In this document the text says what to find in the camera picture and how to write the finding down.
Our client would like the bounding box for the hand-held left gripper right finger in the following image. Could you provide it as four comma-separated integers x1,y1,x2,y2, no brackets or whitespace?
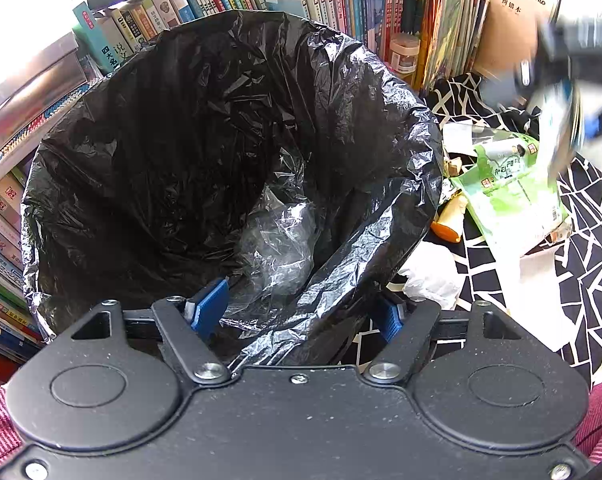
363,296,536,386

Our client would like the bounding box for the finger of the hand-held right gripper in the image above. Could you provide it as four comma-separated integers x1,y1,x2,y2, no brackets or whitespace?
515,59,546,90
576,80,602,141

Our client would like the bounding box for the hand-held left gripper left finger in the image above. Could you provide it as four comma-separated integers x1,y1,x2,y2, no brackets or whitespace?
71,278,232,386

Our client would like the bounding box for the white and blue packet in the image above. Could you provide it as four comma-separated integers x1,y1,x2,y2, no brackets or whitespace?
537,80,584,183

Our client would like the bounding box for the clear plastic wrap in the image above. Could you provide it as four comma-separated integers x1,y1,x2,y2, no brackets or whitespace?
236,185,319,306

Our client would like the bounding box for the green plastic bag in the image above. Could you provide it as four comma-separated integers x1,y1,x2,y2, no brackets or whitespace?
450,130,572,256

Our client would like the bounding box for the orange fruit peel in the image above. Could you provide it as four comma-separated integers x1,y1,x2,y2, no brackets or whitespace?
431,195,469,243

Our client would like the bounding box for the black trash bag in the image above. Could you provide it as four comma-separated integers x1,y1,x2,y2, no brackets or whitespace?
21,10,444,368

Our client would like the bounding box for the brown cardboard board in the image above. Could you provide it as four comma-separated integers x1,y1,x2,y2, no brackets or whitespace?
473,0,564,81

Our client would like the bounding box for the crumpled white tissue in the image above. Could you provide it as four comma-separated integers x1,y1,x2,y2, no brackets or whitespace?
398,250,464,311

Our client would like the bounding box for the small white tube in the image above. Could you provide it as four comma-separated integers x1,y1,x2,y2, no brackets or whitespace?
476,141,528,159

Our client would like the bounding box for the row of tall picture books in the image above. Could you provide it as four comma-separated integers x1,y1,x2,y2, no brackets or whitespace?
416,0,490,92

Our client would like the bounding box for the white paper sheet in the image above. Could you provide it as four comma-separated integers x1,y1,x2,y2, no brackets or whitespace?
443,124,482,153

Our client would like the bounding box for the black and white patterned cloth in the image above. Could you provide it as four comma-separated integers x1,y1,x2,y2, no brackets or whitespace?
341,72,602,391

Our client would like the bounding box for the pile of large flat books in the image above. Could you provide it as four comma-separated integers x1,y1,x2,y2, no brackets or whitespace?
0,0,159,171

